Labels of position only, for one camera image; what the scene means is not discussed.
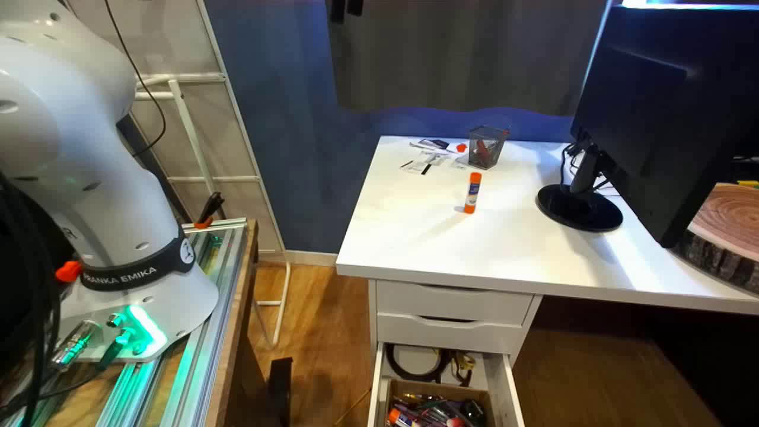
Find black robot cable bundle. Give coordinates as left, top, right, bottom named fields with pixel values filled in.
left=0, top=173, right=67, bottom=427

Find wood slice with bark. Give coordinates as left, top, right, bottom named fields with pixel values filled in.
left=684, top=180, right=759, bottom=295

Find white papers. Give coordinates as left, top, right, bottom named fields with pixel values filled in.
left=398, top=139, right=469, bottom=179

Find white drawer cabinet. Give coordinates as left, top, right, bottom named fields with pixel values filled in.
left=366, top=277, right=544, bottom=427

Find white pull-out drawer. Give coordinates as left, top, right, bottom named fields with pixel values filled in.
left=366, top=339, right=526, bottom=427

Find black computer monitor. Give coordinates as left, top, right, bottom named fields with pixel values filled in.
left=533, top=2, right=759, bottom=251

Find black coiled cable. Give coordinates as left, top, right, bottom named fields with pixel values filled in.
left=384, top=345, right=454, bottom=384

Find cardboard box of pens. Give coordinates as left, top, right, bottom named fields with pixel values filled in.
left=380, top=378, right=495, bottom=427

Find orange handled clamp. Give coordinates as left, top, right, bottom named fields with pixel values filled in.
left=193, top=191, right=227, bottom=233

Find orange button on robot base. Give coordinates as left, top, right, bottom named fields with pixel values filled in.
left=54, top=260, right=85, bottom=286

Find black stand leg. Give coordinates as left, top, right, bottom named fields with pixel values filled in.
left=266, top=357, right=295, bottom=427

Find aluminium rail base frame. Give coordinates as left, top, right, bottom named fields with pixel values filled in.
left=0, top=217, right=258, bottom=427

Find white drawer front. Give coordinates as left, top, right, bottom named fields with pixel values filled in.
left=373, top=313, right=525, bottom=357
left=373, top=281, right=533, bottom=325

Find grey-brown curtain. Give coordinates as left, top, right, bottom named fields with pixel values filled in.
left=328, top=0, right=612, bottom=117

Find white wire rack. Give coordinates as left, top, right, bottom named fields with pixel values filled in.
left=132, top=0, right=291, bottom=351

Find orange capped white glue stick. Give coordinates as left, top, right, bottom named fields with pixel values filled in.
left=461, top=172, right=484, bottom=217

